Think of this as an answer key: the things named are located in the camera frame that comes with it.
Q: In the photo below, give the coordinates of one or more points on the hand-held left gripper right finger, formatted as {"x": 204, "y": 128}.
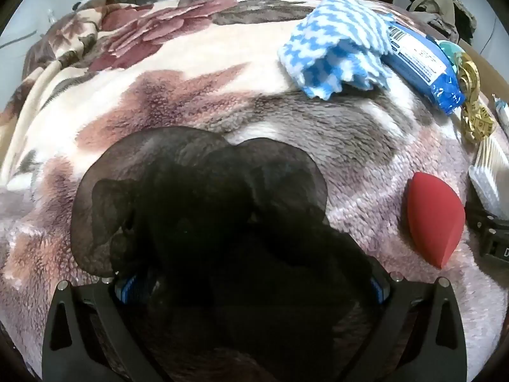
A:
{"x": 379, "y": 290}

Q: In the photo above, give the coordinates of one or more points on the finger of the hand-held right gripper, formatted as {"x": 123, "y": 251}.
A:
{"x": 487, "y": 218}

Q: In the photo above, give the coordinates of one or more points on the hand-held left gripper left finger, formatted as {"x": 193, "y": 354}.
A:
{"x": 128, "y": 288}

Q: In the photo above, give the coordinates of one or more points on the cotton swabs packet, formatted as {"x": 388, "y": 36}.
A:
{"x": 489, "y": 171}

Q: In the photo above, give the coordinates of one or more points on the red makeup sponge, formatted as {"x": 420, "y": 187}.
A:
{"x": 433, "y": 219}

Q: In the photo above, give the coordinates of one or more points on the black cloth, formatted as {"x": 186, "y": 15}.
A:
{"x": 199, "y": 207}

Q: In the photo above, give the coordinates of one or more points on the blue wet wipes packet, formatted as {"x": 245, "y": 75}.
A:
{"x": 421, "y": 63}

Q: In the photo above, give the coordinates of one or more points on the green face mask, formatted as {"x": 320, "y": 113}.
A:
{"x": 451, "y": 49}

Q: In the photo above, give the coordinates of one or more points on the blue white striped cloth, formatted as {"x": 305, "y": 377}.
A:
{"x": 338, "y": 39}

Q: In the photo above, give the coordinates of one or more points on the yellow measuring tape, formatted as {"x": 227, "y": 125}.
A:
{"x": 473, "y": 119}

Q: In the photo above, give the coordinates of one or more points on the floral fleece blanket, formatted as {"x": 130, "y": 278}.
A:
{"x": 199, "y": 87}

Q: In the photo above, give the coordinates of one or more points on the pile of clothes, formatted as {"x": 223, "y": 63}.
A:
{"x": 441, "y": 8}

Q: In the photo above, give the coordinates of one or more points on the clear plastic bottle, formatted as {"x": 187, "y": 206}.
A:
{"x": 51, "y": 16}

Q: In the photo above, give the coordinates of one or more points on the panda plush toy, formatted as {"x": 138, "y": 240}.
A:
{"x": 81, "y": 3}

